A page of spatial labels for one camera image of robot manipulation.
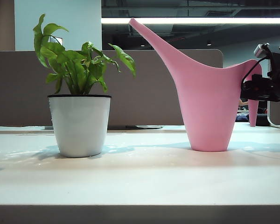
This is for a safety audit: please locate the person in dark shirt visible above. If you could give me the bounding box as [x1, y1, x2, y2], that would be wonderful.
[238, 99, 268, 115]

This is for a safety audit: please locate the black cushion bag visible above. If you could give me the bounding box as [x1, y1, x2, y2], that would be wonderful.
[256, 113, 270, 127]

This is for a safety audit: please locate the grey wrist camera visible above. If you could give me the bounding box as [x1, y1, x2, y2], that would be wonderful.
[253, 43, 271, 58]

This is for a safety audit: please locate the long ceiling light strip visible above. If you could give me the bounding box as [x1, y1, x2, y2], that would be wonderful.
[101, 17, 280, 24]

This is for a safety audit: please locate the black camera cable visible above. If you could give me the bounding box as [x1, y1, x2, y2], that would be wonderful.
[240, 56, 266, 91]

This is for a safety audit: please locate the pink plastic watering can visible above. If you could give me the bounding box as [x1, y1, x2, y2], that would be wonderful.
[128, 18, 262, 152]

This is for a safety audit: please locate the green leafy plant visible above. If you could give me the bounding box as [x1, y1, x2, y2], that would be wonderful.
[33, 14, 136, 96]

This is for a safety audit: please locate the white plant pot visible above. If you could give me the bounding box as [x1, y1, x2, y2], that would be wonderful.
[47, 94, 112, 158]

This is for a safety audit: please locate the wide brown desk divider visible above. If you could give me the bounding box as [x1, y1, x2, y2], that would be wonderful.
[0, 49, 224, 128]

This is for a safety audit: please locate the small framed wall sign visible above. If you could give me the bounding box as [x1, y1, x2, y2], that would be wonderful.
[49, 36, 63, 45]

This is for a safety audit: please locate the blue patterned cloth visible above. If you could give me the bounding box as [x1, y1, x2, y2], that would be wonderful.
[235, 113, 250, 122]

